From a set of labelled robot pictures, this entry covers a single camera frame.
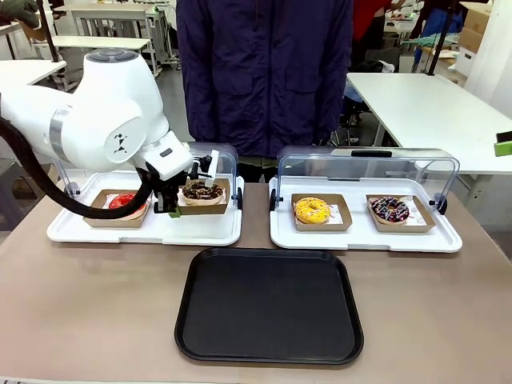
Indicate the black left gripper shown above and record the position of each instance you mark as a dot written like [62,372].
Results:
[162,196]

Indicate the chocolate donut with nut crumbs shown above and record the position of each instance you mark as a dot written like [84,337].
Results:
[194,192]

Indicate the brown cardboard donut box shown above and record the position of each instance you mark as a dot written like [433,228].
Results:
[116,223]
[204,208]
[404,229]
[324,228]

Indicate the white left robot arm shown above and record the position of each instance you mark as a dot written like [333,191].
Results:
[100,100]

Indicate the red glazed donut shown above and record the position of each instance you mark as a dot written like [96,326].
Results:
[120,202]

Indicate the yellow glazed donut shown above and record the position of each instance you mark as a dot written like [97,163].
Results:
[304,212]

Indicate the black plastic serving tray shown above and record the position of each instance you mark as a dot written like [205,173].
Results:
[268,304]

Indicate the chocolate donut with coloured sprinkles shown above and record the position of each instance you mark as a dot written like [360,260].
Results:
[380,212]

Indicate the white display case base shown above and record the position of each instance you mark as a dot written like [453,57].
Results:
[192,232]
[360,240]

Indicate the black lid hinge cap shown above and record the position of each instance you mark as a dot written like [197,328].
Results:
[441,206]
[239,198]
[273,200]
[72,190]

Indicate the white work table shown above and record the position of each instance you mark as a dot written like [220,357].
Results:
[432,112]

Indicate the white printed paper liner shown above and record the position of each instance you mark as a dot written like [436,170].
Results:
[337,214]
[416,212]

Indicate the stacked cardboard boxes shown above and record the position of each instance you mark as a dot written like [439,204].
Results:
[474,32]

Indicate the black stand pole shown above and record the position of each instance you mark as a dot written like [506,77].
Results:
[47,32]
[438,48]

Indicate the background person in blue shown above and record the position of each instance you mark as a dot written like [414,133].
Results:
[438,16]

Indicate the person in navy jacket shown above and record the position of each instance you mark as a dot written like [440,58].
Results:
[264,80]

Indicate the background person in red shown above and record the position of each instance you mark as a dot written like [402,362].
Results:
[370,24]

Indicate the white background table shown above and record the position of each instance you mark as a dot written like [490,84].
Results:
[28,70]

